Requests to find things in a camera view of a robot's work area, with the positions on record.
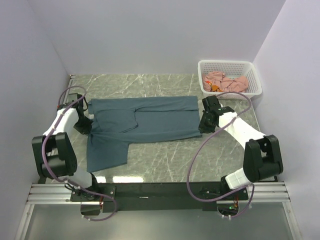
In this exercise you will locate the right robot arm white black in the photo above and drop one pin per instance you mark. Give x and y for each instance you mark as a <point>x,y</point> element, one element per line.
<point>262,154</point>

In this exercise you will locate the teal blue t shirt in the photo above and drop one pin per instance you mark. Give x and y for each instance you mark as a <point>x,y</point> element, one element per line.
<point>119,122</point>

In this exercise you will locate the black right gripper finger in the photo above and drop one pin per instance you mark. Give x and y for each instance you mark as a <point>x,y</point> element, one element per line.
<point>207,115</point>
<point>205,128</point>

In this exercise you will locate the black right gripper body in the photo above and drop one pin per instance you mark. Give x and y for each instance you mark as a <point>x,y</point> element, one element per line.
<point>205,120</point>

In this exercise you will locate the pink t shirt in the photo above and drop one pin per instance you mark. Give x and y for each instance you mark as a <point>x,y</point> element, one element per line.
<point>217,81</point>

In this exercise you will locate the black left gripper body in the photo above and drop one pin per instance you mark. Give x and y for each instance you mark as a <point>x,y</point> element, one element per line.
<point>83,125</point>

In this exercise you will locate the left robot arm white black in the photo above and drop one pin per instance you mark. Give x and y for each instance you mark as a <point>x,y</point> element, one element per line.
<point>54,155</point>

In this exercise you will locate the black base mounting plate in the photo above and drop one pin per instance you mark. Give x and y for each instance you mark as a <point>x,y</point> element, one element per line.
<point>140,196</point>

